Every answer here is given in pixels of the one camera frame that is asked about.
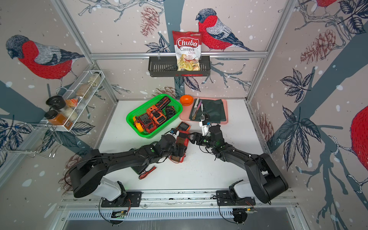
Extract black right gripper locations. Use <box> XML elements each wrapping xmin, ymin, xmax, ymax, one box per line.
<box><xmin>185</xmin><ymin>133</ymin><xmax>216</xmax><ymax>150</ymax></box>

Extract large red multimeter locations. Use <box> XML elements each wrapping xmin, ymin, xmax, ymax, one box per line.
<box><xmin>169</xmin><ymin>130</ymin><xmax>190</xmax><ymax>163</ymax></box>

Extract orange multimeter face up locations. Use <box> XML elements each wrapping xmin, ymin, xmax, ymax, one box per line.
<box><xmin>170</xmin><ymin>122</ymin><xmax>191</xmax><ymax>135</ymax></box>

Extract red black multimeter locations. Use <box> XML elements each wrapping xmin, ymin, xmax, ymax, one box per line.
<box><xmin>138</xmin><ymin>113</ymin><xmax>157</xmax><ymax>134</ymax></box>

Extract orange multimeter face down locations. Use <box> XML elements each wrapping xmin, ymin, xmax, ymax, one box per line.
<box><xmin>146</xmin><ymin>105</ymin><xmax>167</xmax><ymax>126</ymax></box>

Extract black green multimeter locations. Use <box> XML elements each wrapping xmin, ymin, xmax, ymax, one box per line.
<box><xmin>131</xmin><ymin>165</ymin><xmax>148</xmax><ymax>175</ymax></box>

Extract green plastic basket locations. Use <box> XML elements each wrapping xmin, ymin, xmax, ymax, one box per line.
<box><xmin>126</xmin><ymin>94</ymin><xmax>183</xmax><ymax>139</ymax></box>

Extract small black multimeter with leads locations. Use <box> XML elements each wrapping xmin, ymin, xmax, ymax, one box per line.
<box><xmin>156</xmin><ymin>96</ymin><xmax>171</xmax><ymax>110</ymax></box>

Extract yellow multimeter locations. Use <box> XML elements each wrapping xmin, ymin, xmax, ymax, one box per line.
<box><xmin>133</xmin><ymin>116</ymin><xmax>144</xmax><ymax>133</ymax></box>

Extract small black multimeter front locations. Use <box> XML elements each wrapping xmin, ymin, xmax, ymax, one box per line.
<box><xmin>165</xmin><ymin>105</ymin><xmax>176</xmax><ymax>119</ymax></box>

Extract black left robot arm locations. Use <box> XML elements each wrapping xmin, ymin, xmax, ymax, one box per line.
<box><xmin>68</xmin><ymin>135</ymin><xmax>176</xmax><ymax>198</ymax></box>

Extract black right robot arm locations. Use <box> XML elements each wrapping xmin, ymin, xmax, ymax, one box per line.
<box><xmin>187</xmin><ymin>125</ymin><xmax>289</xmax><ymax>203</ymax></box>

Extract pink plastic tray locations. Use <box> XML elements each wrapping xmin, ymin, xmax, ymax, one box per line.
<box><xmin>180</xmin><ymin>97</ymin><xmax>229</xmax><ymax>125</ymax></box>

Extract dark green cloth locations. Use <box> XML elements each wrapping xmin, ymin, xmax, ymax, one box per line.
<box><xmin>189</xmin><ymin>99</ymin><xmax>227</xmax><ymax>123</ymax></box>

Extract red black test leads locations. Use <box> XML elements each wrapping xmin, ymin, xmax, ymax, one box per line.
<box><xmin>139</xmin><ymin>166</ymin><xmax>157</xmax><ymax>180</ymax></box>

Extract orange plastic bowl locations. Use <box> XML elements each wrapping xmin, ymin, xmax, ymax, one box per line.
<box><xmin>180</xmin><ymin>95</ymin><xmax>194</xmax><ymax>106</ymax></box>

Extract red cassava chips bag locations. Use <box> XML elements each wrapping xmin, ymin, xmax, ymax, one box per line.
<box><xmin>172</xmin><ymin>31</ymin><xmax>202</xmax><ymax>71</ymax></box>

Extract orange spice jar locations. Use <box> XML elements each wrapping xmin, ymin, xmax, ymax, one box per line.
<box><xmin>45</xmin><ymin>110</ymin><xmax>67</xmax><ymax>126</ymax></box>

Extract black lid jar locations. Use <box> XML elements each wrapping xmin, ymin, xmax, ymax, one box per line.
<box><xmin>46</xmin><ymin>95</ymin><xmax>66</xmax><ymax>110</ymax></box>

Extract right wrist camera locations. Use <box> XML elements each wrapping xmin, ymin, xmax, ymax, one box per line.
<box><xmin>199</xmin><ymin>120</ymin><xmax>210</xmax><ymax>136</ymax></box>

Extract multicolour handled knife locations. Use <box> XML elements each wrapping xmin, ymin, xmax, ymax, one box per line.
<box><xmin>191</xmin><ymin>99</ymin><xmax>202</xmax><ymax>120</ymax></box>

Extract white handled spoon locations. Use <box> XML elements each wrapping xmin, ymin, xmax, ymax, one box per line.
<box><xmin>200</xmin><ymin>103</ymin><xmax>206</xmax><ymax>121</ymax></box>

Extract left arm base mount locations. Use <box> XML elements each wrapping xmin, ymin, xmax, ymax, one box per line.
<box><xmin>101</xmin><ymin>181</ymin><xmax>143</xmax><ymax>208</ymax></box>

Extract aluminium front rail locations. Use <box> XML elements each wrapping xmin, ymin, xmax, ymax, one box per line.
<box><xmin>57</xmin><ymin>189</ymin><xmax>300</xmax><ymax>210</ymax></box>

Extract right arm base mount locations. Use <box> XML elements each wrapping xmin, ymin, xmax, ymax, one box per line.
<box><xmin>212</xmin><ymin>180</ymin><xmax>256</xmax><ymax>207</ymax></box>

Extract black wall basket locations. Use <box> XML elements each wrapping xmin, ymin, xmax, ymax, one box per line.
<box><xmin>148</xmin><ymin>56</ymin><xmax>210</xmax><ymax>77</ymax></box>

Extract white wire wall shelf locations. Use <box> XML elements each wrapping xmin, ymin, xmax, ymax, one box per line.
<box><xmin>0</xmin><ymin>69</ymin><xmax>105</xmax><ymax>159</ymax></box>

